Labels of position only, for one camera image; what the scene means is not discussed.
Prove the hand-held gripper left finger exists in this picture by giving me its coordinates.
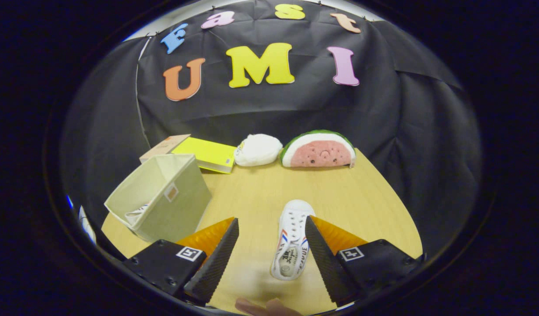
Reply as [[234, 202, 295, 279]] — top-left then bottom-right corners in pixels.
[[122, 217, 240, 305]]

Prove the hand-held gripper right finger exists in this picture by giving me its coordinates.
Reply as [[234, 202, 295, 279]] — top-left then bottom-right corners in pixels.
[[305, 215, 424, 306]]

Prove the white canvas shoe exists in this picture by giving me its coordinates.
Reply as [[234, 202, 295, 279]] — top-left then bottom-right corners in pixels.
[[270, 200, 316, 281], [125, 203, 151, 225]]

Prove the beige fabric storage box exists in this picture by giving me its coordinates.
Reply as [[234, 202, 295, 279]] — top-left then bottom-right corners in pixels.
[[104, 154, 212, 243]]

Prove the watermelon slice plush toy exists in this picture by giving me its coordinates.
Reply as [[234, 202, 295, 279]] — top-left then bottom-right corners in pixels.
[[280, 129, 356, 169]]

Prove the yellow book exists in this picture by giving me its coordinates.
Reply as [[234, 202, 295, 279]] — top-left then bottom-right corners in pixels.
[[171, 137, 237, 174]]

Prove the white plush toy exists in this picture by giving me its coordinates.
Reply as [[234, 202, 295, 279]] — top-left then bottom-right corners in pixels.
[[234, 134, 283, 167]]

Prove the tan book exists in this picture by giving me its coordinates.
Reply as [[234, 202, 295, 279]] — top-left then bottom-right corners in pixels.
[[139, 134, 191, 164]]

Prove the black backdrop cloth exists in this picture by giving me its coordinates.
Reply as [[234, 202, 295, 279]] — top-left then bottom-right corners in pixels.
[[61, 0, 483, 259]]

